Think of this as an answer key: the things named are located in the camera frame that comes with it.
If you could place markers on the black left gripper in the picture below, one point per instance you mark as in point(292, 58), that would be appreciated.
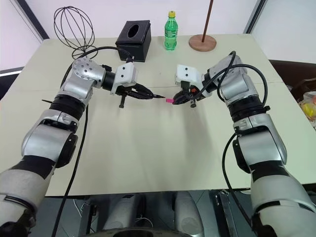
point(128, 89)

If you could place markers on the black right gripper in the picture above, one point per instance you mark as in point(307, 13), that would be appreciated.
point(192, 95)

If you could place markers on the pink marker cap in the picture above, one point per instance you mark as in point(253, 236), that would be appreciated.
point(169, 101)

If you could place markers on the black marker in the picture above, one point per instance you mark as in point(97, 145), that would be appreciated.
point(159, 96)

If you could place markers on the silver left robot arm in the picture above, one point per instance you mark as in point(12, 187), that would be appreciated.
point(81, 85)

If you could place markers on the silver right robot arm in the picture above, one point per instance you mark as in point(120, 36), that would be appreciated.
point(261, 145)

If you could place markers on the green plastic bottle yellow cap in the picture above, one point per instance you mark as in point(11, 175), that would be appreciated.
point(170, 33)

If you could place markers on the black tissue box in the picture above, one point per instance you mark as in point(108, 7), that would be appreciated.
point(134, 40)

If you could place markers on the wooden stand with pole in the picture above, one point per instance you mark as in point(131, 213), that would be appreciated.
point(202, 42)

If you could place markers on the dark brown cabinet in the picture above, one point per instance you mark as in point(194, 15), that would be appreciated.
point(288, 71)

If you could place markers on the grey rounded shape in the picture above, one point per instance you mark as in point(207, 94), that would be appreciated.
point(187, 212)
point(121, 212)

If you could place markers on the yellow plastic bag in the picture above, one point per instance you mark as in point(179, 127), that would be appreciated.
point(309, 106)

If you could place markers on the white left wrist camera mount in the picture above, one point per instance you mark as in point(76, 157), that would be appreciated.
point(126, 74)

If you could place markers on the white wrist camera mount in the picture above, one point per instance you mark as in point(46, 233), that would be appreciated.
point(187, 72)
point(126, 74)

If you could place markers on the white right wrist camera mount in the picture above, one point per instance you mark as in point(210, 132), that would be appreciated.
point(187, 72)

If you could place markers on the grey window frame post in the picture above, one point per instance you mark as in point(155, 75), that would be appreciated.
point(255, 16)

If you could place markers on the black metal bracket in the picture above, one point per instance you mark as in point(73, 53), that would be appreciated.
point(225, 212)

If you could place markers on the black window frame post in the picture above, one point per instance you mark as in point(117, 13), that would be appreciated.
point(34, 18)

